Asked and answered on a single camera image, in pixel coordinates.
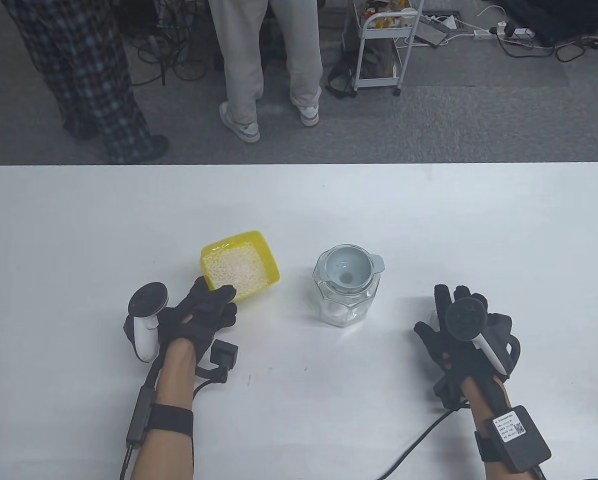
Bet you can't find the person's right hand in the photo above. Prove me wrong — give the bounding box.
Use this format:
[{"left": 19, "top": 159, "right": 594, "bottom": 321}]
[{"left": 414, "top": 284, "right": 521, "bottom": 411}]

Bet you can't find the person's left hand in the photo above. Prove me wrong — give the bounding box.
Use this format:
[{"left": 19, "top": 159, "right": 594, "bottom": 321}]
[{"left": 156, "top": 276, "right": 238, "bottom": 361}]

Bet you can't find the yellow plastic container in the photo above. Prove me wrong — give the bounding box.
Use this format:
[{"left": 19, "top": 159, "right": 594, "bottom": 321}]
[{"left": 200, "top": 230, "right": 281, "bottom": 302}]

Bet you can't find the clear glass jar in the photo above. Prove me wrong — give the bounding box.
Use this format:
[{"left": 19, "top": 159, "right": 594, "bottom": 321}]
[{"left": 312, "top": 244, "right": 382, "bottom": 328}]

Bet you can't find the pale blue funnel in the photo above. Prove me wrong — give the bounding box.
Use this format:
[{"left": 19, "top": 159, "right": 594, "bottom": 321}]
[{"left": 320, "top": 245, "right": 386, "bottom": 293}]

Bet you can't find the person's right forearm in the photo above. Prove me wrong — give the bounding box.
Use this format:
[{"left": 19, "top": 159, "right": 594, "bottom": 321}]
[{"left": 461, "top": 377, "right": 535, "bottom": 480}]

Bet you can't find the person's left forearm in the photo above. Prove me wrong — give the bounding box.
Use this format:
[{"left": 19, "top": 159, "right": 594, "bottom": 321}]
[{"left": 129, "top": 337, "right": 200, "bottom": 480}]

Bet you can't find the plain black forearm box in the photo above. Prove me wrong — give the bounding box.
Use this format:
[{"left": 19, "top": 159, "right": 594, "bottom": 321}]
[{"left": 125, "top": 385, "right": 195, "bottom": 448}]

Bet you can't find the black and white controller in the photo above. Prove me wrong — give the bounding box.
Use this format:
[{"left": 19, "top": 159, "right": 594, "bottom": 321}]
[
  {"left": 445, "top": 296, "right": 510, "bottom": 376},
  {"left": 124, "top": 282, "right": 170, "bottom": 362}
]

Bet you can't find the black box with white label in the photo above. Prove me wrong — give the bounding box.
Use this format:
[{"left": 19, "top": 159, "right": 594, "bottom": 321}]
[{"left": 475, "top": 405, "right": 552, "bottom": 473}]

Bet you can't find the white sneaker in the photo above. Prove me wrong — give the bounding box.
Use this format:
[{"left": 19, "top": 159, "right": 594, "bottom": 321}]
[
  {"left": 219, "top": 101, "right": 261, "bottom": 144},
  {"left": 290, "top": 91, "right": 322, "bottom": 127}
]

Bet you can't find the black bag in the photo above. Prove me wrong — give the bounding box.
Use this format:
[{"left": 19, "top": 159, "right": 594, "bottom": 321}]
[{"left": 326, "top": 37, "right": 400, "bottom": 100}]

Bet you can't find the white power strip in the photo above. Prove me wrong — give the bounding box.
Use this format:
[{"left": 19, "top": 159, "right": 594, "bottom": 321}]
[{"left": 473, "top": 27, "right": 536, "bottom": 41}]

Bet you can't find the white wheeled cart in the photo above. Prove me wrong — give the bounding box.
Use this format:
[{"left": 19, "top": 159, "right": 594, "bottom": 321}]
[{"left": 346, "top": 0, "right": 425, "bottom": 97}]

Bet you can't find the black fabric bundle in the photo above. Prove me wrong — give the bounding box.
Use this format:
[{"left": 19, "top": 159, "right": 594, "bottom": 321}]
[{"left": 499, "top": 0, "right": 598, "bottom": 47}]

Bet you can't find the pile of colourful packets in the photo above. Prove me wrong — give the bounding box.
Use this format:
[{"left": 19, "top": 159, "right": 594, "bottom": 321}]
[{"left": 361, "top": 0, "right": 417, "bottom": 28}]

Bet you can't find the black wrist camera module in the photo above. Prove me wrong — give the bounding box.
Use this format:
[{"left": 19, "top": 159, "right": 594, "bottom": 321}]
[
  {"left": 195, "top": 340, "right": 239, "bottom": 385},
  {"left": 433, "top": 372, "right": 467, "bottom": 412}
]

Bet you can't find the smooth black cable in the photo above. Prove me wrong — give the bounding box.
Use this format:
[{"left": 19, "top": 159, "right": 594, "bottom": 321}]
[{"left": 376, "top": 407, "right": 450, "bottom": 480}]

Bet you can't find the tangle of black floor cables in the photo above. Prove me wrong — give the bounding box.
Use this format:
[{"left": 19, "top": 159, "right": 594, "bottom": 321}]
[{"left": 124, "top": 0, "right": 217, "bottom": 87}]

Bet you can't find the black looped floor cable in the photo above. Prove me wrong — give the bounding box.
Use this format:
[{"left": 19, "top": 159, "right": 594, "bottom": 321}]
[{"left": 494, "top": 32, "right": 587, "bottom": 63}]

